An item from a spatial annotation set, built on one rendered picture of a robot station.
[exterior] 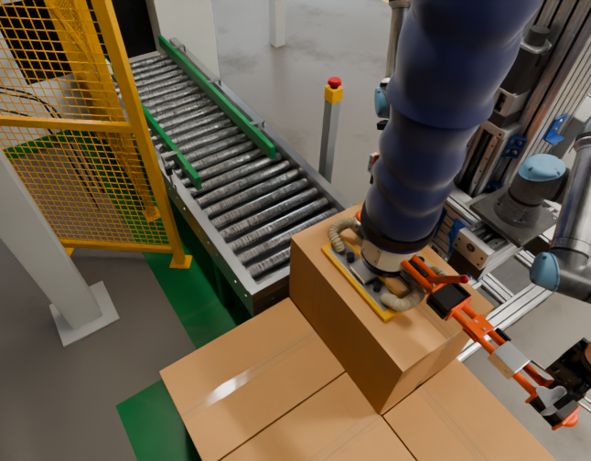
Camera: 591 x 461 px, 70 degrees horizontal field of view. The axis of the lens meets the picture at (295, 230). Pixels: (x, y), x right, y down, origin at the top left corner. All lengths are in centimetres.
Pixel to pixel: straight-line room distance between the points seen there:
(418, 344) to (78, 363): 177
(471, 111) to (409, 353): 72
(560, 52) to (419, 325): 94
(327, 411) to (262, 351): 33
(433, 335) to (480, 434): 50
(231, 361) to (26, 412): 116
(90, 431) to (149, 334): 52
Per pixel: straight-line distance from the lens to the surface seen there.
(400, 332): 136
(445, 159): 104
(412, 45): 92
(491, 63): 92
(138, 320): 254
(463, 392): 180
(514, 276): 264
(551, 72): 164
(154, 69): 339
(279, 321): 179
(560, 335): 282
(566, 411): 126
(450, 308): 127
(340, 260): 144
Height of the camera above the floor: 212
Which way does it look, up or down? 49 degrees down
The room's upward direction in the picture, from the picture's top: 2 degrees clockwise
